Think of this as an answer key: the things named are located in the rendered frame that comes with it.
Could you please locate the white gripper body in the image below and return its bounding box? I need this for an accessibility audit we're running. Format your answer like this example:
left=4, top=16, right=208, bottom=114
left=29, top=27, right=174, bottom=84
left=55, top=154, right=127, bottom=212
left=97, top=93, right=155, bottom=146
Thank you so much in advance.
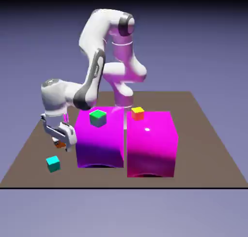
left=40, top=118, right=78, bottom=147

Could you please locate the small cyan cube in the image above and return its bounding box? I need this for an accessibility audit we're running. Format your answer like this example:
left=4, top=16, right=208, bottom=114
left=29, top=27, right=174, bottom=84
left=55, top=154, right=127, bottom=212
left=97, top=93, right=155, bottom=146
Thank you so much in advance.
left=46, top=155, right=61, bottom=173

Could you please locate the small green cube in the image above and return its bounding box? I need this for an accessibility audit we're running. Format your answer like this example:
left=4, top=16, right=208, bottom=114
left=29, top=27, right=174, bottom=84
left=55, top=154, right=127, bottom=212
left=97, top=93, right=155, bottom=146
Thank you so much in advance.
left=89, top=109, right=108, bottom=128

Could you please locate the small yellow cube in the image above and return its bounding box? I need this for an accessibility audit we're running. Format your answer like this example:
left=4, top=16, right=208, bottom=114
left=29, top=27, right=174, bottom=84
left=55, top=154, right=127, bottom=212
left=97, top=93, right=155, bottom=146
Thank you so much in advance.
left=131, top=106, right=145, bottom=121

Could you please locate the large magenta box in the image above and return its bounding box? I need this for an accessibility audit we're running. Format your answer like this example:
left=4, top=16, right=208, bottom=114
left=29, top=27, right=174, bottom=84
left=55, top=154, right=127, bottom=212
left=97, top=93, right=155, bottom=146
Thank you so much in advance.
left=126, top=110, right=179, bottom=178
left=74, top=106, right=125, bottom=169

